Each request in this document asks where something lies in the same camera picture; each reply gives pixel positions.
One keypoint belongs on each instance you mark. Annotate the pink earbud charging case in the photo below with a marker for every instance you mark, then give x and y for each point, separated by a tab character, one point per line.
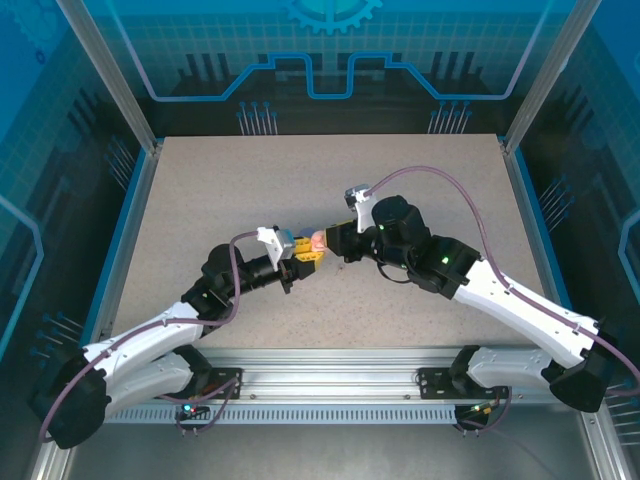
318	243

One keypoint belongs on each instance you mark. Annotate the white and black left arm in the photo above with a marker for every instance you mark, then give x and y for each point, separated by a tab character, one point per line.
140	340

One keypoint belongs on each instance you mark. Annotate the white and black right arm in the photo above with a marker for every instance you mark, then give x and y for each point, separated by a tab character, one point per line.
525	305

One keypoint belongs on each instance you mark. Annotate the small circuit board with LEDs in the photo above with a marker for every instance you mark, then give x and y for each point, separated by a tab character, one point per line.
192	410
481	409

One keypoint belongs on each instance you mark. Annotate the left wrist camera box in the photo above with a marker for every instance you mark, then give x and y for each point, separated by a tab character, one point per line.
272	242

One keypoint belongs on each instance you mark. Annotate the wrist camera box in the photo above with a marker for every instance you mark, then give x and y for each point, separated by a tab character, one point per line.
272	242
364	210

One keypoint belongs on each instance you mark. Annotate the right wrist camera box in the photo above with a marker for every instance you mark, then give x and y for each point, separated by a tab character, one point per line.
364	210

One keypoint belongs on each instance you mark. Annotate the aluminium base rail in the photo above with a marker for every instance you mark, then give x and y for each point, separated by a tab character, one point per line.
325	375

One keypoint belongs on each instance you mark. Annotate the blue and aluminium side rail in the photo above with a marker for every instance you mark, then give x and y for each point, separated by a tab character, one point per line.
539	225
121	250

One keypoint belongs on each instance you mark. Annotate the aluminium frame post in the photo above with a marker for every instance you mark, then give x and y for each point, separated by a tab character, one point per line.
542	75
127	90

